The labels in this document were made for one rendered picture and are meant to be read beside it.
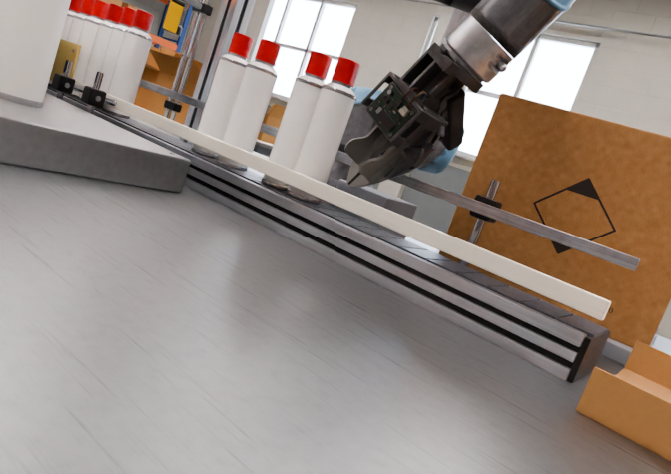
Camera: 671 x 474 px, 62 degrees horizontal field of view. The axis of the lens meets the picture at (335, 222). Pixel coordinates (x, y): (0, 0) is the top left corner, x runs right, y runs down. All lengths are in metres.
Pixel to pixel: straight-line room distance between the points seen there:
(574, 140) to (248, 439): 0.66
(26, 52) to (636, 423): 0.79
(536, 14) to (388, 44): 6.86
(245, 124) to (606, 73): 5.70
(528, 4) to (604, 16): 5.97
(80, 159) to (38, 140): 0.05
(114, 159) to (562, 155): 0.59
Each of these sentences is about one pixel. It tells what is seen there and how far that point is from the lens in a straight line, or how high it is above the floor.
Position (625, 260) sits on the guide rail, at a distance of 0.66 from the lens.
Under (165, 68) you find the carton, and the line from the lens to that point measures 2.90.
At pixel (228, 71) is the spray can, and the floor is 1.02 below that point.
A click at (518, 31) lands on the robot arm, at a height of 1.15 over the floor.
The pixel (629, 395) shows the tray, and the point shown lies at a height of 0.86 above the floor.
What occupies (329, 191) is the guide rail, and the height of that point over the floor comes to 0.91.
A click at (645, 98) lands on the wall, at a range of 6.27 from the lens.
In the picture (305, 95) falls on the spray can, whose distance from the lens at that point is 0.82.
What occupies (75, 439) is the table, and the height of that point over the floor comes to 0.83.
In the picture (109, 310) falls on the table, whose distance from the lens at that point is 0.36.
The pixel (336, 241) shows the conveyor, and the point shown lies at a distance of 0.70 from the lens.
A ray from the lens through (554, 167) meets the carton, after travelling 0.83.
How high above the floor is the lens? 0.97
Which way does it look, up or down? 7 degrees down
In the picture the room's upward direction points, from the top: 20 degrees clockwise
